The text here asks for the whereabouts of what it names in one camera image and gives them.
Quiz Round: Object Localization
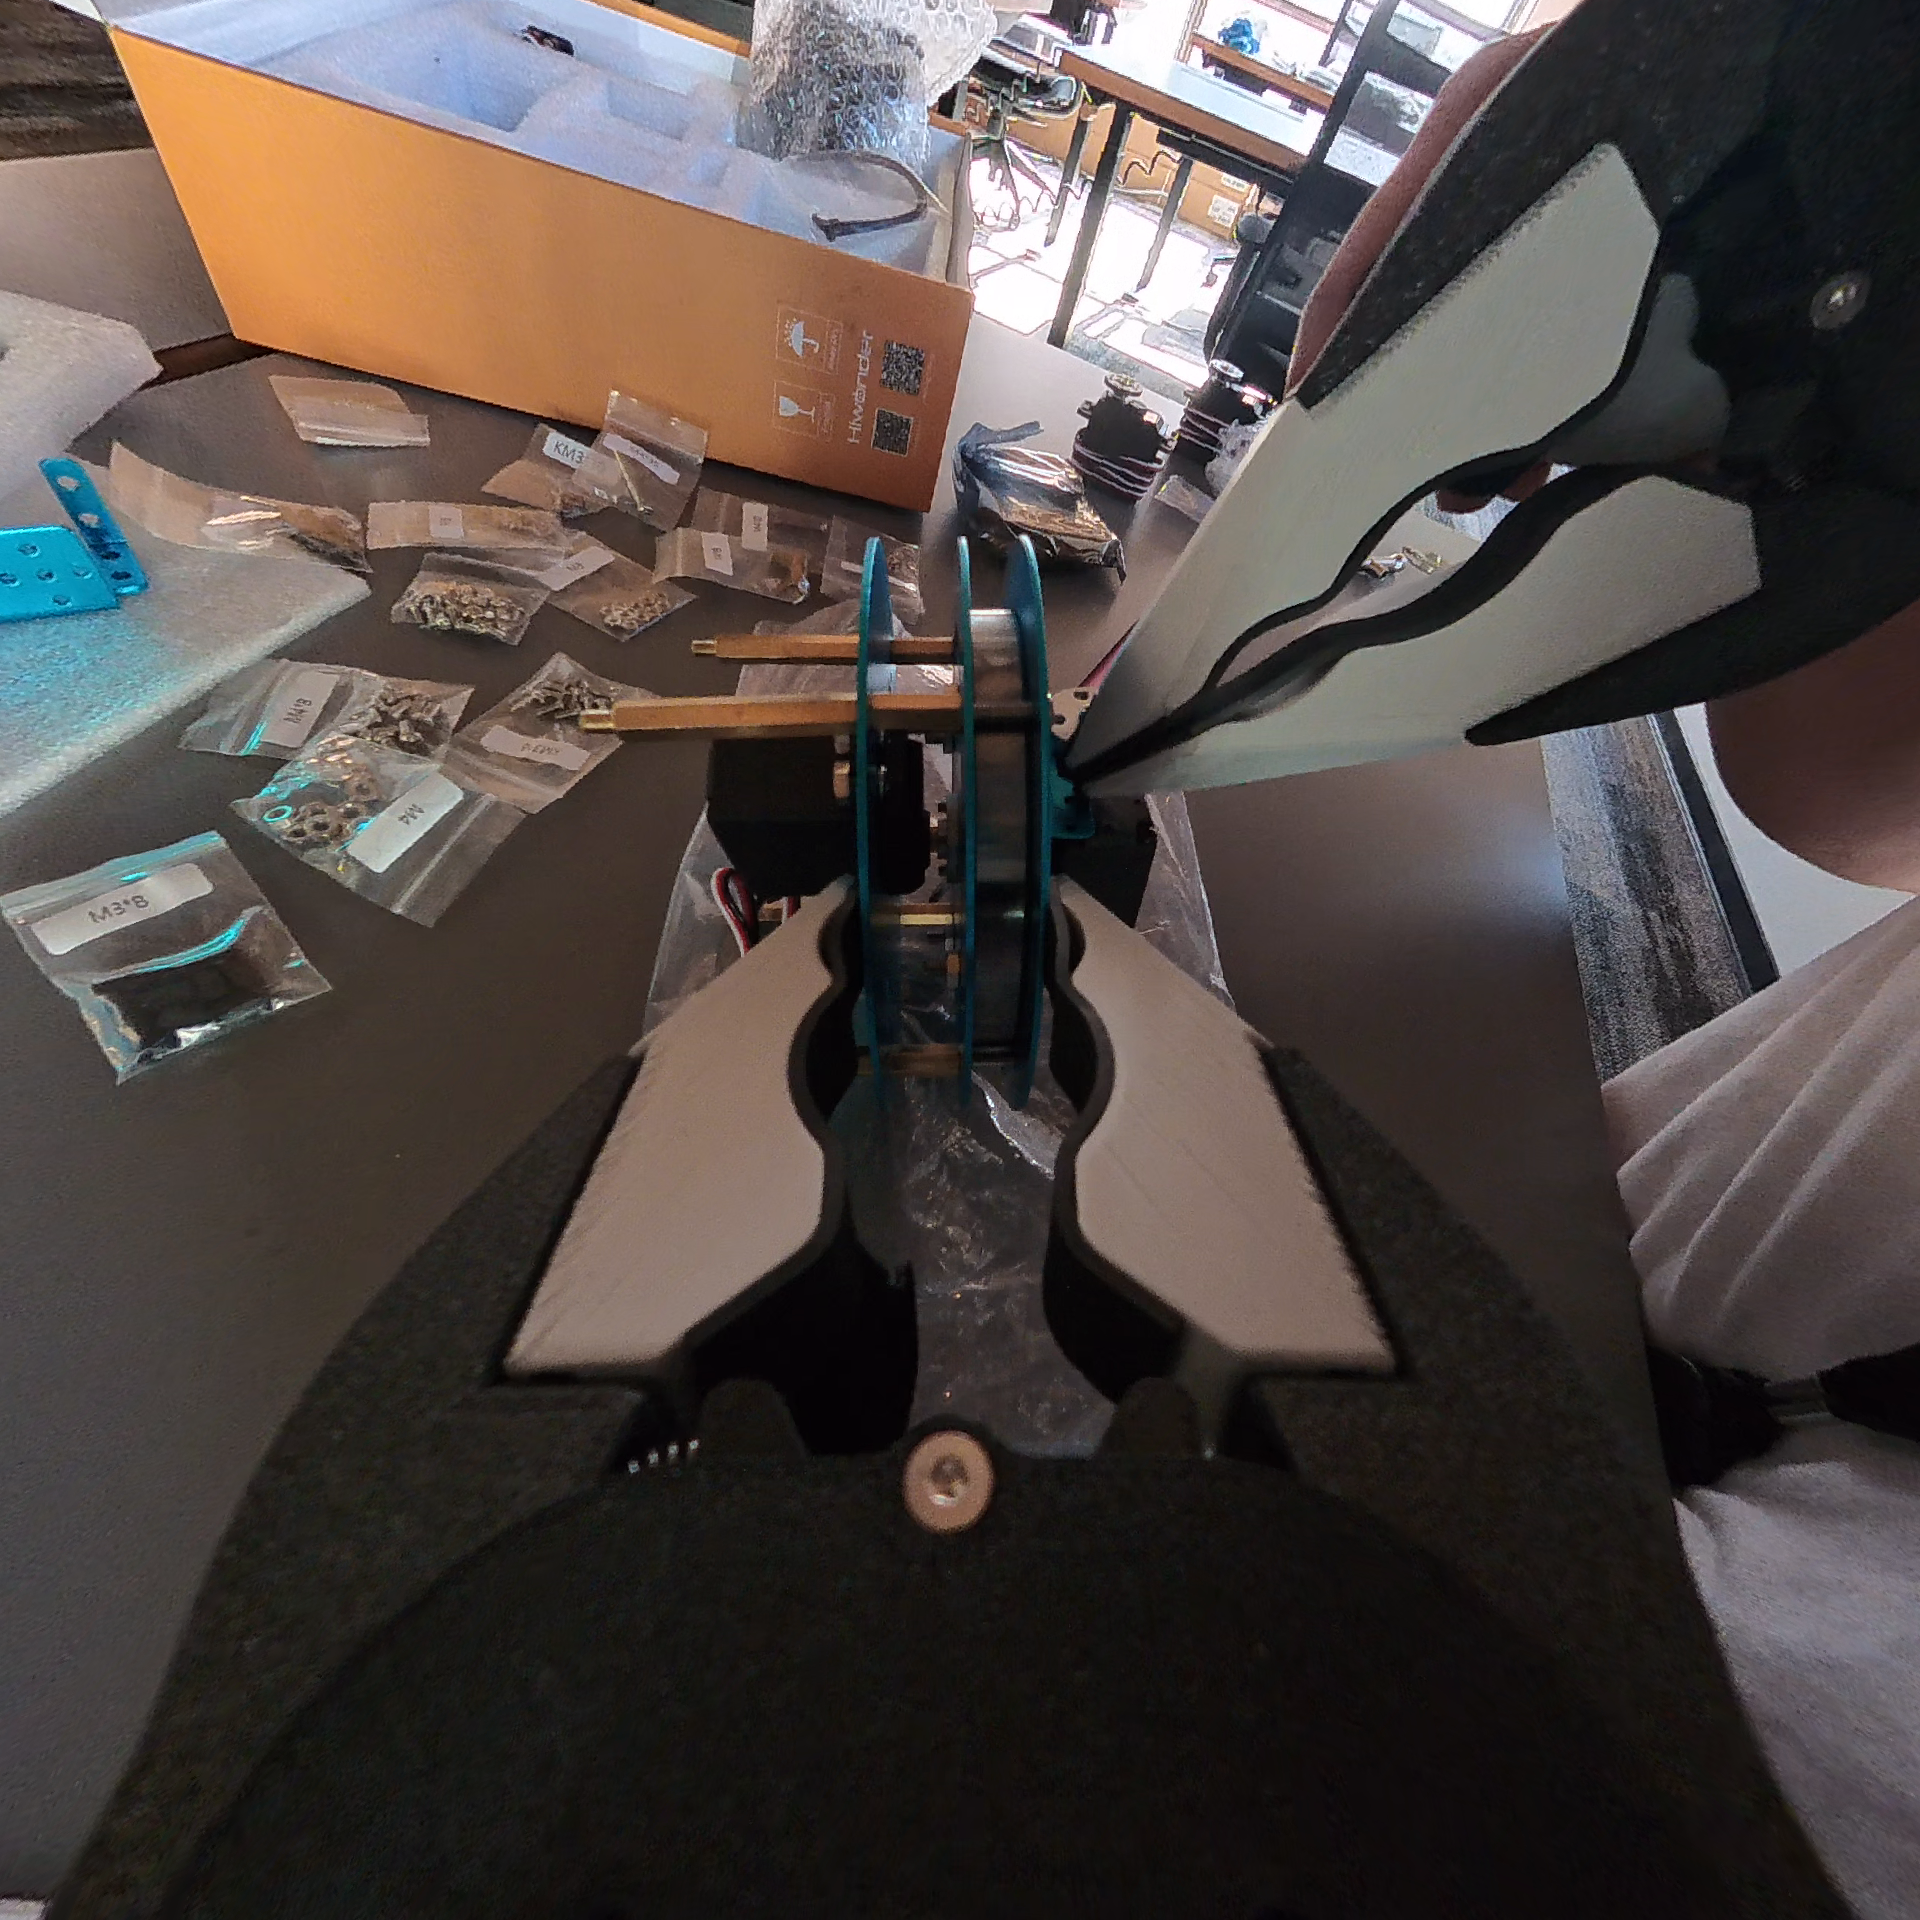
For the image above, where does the small blue metal bracket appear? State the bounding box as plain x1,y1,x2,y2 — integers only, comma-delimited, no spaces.
0,453,152,639

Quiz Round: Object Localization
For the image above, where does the large clear plastic bag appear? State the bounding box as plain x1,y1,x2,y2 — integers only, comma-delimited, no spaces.
642,604,1241,1464

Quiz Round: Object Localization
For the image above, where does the black servo with wound cable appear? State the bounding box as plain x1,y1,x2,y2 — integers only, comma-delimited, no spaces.
1068,382,1164,488
1175,358,1275,449

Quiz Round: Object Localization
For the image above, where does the person's right hand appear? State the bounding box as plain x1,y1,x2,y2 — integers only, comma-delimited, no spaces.
1291,22,1562,513

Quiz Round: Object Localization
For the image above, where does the crumpled clear plastic wrap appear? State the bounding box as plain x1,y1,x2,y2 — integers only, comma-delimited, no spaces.
1199,415,1288,505

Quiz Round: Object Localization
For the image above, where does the black cable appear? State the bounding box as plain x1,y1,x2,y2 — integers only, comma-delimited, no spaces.
807,150,936,245

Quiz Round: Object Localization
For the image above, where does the black shoulder strap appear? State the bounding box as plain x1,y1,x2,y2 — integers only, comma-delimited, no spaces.
1648,1342,1920,1487

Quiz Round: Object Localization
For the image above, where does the background cardboard box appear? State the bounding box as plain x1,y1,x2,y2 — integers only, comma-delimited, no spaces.
1114,142,1275,245

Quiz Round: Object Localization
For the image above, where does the blue robot arm turntable base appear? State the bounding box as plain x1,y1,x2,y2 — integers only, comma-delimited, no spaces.
578,535,1156,1112

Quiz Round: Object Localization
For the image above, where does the dark grey desk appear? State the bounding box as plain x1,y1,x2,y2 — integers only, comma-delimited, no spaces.
0,346,1680,1920

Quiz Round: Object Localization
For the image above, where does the black servo with silver horn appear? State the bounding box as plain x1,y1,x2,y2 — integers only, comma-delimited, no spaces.
1054,680,1164,917

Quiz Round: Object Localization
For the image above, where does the wooden background table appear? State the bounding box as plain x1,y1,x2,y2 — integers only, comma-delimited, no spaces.
1055,35,1359,353

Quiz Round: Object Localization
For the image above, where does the rolling office chair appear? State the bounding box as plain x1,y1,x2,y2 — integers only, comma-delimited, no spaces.
960,48,1096,245

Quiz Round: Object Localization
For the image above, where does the bubble wrap bundle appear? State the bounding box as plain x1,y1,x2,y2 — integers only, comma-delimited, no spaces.
748,0,997,164

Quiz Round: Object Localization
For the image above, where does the dark shiny parts bag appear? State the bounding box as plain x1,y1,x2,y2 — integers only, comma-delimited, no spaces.
949,421,1127,579

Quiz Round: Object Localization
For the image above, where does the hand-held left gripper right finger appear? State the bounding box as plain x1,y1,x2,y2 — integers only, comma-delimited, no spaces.
1049,898,1397,1376

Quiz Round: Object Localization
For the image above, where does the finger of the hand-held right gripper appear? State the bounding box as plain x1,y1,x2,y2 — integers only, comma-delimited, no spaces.
1066,142,1662,786
1068,475,1764,795

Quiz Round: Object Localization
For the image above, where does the white foam cutout frame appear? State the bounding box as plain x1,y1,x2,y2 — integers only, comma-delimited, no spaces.
0,291,165,467

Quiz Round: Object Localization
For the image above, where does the black slatted chair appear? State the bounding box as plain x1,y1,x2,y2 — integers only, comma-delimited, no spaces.
1209,90,1406,400

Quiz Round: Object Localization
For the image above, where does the group of small screw bags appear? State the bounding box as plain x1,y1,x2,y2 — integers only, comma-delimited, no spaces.
0,372,923,1084

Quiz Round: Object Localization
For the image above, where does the orange cardboard box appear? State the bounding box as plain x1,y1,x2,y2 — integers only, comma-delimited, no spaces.
104,0,978,512

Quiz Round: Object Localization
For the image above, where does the person's white shirt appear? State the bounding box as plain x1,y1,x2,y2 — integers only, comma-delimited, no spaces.
1602,901,1920,1920

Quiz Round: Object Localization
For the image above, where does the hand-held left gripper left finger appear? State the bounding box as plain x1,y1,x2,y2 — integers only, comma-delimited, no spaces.
499,881,869,1376

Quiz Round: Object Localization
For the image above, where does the white foam sheet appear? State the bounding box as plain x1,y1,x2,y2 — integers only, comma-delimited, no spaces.
0,465,374,817

